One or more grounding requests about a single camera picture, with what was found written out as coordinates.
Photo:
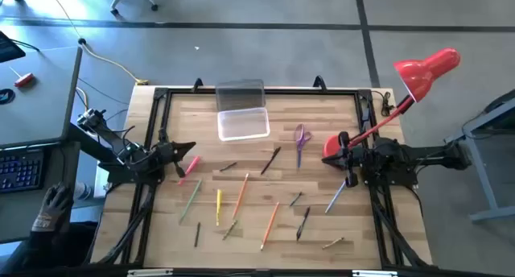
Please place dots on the person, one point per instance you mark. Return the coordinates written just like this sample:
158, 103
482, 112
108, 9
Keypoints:
52, 249

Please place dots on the silver metal bracket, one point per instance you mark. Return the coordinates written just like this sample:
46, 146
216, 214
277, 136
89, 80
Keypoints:
374, 274
149, 273

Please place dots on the round black sticker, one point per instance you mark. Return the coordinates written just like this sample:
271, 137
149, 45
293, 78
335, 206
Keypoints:
6, 96

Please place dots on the red desk lamp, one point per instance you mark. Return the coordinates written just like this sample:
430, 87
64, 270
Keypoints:
426, 71

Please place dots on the black tablet screen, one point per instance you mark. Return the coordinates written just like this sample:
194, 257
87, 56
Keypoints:
8, 47

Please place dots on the grey side table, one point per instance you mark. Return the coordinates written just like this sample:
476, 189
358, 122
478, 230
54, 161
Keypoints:
480, 172

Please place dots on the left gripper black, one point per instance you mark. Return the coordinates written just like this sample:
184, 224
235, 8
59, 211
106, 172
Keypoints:
166, 154

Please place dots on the pink marker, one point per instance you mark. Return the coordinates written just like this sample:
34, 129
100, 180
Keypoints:
190, 169

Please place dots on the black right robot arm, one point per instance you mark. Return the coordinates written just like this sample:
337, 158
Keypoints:
402, 158

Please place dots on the purple scissors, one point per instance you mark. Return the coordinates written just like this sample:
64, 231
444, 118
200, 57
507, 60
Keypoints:
299, 154

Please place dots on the black rubber grip pen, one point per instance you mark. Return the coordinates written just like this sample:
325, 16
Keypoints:
303, 223

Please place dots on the black frame bracket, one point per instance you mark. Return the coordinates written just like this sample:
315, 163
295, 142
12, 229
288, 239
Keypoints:
197, 84
320, 83

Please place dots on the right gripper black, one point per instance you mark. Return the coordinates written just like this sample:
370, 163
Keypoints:
349, 160

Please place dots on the grey office desk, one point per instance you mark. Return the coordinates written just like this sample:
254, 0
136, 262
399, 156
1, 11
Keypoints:
40, 100

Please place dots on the yellow highlighter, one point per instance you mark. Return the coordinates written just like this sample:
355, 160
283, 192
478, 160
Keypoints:
218, 206

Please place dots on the orange pencil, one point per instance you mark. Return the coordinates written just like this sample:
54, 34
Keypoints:
270, 226
240, 195

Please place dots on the black backlit keyboard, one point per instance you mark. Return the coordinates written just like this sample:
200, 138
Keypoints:
20, 170

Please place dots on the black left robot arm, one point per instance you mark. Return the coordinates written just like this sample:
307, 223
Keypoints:
116, 146

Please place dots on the person's hand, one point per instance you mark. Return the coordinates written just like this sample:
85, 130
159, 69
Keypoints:
52, 208

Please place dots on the silver blue pen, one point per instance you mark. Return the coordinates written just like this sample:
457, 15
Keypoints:
335, 197

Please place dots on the green pencil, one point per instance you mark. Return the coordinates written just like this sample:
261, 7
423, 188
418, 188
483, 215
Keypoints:
190, 201

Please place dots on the clear plastic supply box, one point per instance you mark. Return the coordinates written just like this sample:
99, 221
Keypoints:
243, 125

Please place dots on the black aluminium table frame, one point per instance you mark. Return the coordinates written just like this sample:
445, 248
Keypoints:
281, 91

